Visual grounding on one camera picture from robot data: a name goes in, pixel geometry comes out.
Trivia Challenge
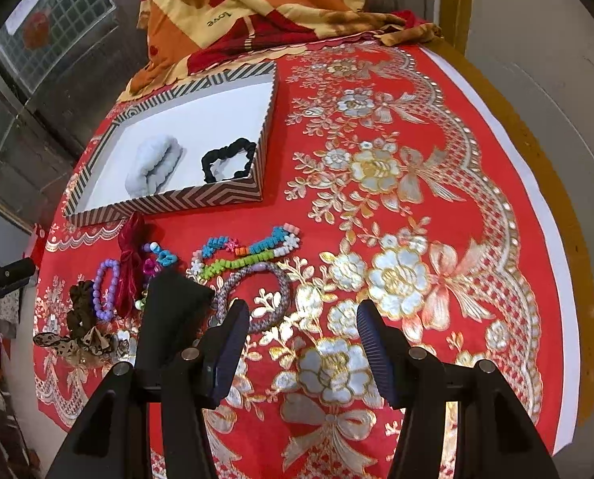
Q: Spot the red floral bedspread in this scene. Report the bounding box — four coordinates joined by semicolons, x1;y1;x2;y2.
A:
32;42;580;479

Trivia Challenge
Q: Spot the white bed sheet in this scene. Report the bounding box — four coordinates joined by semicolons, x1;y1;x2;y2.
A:
427;45;580;455

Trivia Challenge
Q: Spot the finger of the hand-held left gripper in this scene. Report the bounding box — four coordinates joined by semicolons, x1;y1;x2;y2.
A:
0;258;37;307

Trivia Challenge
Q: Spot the black pouch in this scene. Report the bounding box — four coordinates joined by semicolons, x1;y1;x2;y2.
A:
133;272;215;390

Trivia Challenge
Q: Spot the black scrunchie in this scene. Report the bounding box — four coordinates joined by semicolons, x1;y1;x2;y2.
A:
200;137;258;183

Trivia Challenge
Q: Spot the purple bead bracelet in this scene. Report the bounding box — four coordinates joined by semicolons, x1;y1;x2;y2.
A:
92;258;123;323

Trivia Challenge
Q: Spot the metal glass door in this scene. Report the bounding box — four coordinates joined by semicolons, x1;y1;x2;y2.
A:
0;25;128;233

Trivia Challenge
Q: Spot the multicolour bead bracelet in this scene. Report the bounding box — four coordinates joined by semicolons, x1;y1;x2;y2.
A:
134;242;179;310

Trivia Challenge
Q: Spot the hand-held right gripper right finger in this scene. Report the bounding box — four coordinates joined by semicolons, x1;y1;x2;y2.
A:
356;299;560;479

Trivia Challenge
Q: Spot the green bead bracelet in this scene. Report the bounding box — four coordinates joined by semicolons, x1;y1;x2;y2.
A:
187;252;280;283

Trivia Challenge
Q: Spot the striped shallow cardboard box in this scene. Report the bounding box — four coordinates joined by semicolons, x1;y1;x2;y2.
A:
63;62;280;228

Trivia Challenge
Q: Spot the brown scrunchie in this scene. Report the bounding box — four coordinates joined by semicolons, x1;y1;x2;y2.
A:
67;281;98;342

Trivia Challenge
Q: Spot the orange patterned blanket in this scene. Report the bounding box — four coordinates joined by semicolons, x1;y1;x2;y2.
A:
116;0;442;103

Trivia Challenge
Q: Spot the white fluffy scrunchie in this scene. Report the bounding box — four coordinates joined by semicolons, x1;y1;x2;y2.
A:
125;135;184;196

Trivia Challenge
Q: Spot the leopard print bow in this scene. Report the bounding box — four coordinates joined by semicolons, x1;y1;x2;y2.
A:
32;322;123;367

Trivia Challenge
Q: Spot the glass block window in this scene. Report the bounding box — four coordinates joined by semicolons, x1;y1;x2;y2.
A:
0;0;118;68

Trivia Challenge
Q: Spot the wooden bed frame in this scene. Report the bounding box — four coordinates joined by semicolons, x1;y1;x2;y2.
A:
437;0;593;427

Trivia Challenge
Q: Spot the red velvet bow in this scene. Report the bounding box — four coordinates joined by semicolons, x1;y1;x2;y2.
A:
114;212;150;320

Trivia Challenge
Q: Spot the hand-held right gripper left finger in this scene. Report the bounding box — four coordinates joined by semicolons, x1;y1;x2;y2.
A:
44;298;252;479

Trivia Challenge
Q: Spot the red paper window decoration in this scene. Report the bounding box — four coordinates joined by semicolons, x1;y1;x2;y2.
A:
24;11;51;49

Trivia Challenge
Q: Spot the blue bead bracelet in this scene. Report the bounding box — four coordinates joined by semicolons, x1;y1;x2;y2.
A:
192;226;302;265

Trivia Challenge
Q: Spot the grey braided bracelet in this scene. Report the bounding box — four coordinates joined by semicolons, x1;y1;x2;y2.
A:
212;262;294;335

